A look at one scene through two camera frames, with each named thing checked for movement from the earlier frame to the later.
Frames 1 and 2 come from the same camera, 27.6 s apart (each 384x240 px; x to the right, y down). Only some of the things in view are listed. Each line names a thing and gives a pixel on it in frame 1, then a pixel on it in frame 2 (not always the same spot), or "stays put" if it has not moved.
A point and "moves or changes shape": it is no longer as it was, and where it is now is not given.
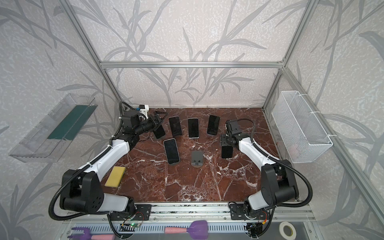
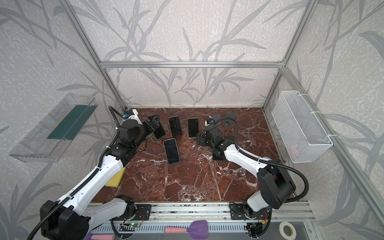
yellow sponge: [115, 177] stays put
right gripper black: [226, 147] -> [204, 139]
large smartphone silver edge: [171, 151] stays put
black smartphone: [227, 152] moves or changes shape
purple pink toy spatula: [198, 230] stays put
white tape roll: [281, 228] stays put
